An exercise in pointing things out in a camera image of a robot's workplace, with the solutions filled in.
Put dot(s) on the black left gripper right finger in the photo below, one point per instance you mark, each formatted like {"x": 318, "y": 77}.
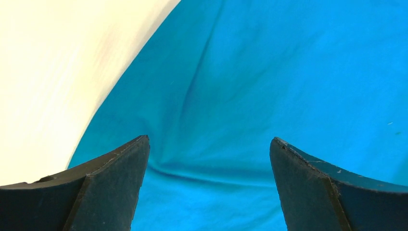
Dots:
{"x": 318, "y": 196}

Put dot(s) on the blue t shirt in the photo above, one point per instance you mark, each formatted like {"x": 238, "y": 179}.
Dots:
{"x": 220, "y": 79}

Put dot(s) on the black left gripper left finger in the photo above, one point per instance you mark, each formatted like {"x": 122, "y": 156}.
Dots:
{"x": 98, "y": 195}

